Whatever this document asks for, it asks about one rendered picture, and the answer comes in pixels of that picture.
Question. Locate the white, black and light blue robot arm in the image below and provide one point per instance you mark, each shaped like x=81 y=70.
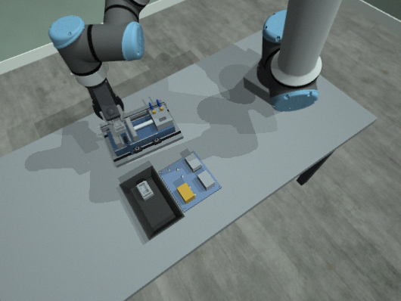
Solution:
x=291 y=76

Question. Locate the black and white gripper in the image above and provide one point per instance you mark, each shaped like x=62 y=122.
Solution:
x=96 y=107

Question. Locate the yellow block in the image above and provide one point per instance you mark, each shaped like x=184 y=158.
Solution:
x=186 y=193

